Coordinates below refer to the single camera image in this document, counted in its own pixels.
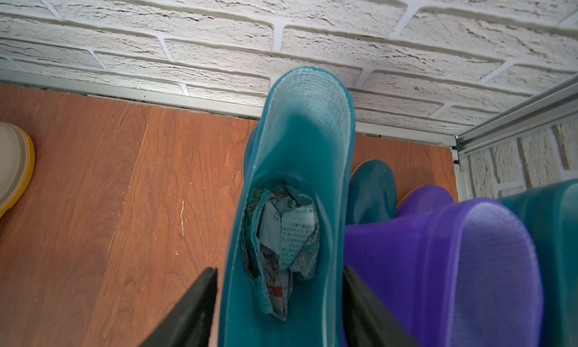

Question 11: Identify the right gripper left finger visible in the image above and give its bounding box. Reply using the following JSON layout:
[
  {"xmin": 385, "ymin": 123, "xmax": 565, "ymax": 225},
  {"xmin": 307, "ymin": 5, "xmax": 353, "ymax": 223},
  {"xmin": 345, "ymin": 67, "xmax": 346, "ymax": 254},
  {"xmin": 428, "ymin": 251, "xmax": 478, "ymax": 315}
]
[{"xmin": 141, "ymin": 267, "xmax": 218, "ymax": 347}]

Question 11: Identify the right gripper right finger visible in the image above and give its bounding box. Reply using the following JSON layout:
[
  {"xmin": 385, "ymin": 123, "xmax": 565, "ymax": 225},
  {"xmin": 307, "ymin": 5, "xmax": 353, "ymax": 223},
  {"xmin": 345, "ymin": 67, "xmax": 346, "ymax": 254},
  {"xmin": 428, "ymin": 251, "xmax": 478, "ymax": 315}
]
[{"xmin": 343, "ymin": 266, "xmax": 419, "ymax": 346}]

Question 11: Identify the purple rain boot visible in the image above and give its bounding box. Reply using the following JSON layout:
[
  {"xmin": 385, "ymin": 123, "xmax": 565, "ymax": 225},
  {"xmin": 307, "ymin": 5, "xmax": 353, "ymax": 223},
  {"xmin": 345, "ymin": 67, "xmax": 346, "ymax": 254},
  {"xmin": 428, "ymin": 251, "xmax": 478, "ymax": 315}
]
[{"xmin": 344, "ymin": 198, "xmax": 543, "ymax": 346}]

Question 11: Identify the teal rain boot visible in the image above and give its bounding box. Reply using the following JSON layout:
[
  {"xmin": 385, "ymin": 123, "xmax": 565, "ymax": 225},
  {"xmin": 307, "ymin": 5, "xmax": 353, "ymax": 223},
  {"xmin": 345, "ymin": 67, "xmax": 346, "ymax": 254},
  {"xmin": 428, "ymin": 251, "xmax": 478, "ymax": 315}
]
[
  {"xmin": 218, "ymin": 67, "xmax": 355, "ymax": 346},
  {"xmin": 499, "ymin": 179, "xmax": 577, "ymax": 346}
]

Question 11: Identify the beige rain boot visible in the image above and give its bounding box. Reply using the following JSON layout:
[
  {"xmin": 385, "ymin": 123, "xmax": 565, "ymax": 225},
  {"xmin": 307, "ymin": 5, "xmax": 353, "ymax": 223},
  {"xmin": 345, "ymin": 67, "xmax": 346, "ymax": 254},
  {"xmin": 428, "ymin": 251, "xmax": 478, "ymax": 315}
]
[{"xmin": 0, "ymin": 122, "xmax": 36, "ymax": 217}]

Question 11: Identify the crumpled newspaper in boot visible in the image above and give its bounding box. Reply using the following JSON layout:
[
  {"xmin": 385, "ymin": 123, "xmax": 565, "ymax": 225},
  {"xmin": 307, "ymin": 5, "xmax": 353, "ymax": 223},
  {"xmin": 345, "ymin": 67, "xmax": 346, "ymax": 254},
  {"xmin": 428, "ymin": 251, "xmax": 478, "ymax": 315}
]
[{"xmin": 239, "ymin": 180, "xmax": 321, "ymax": 321}]

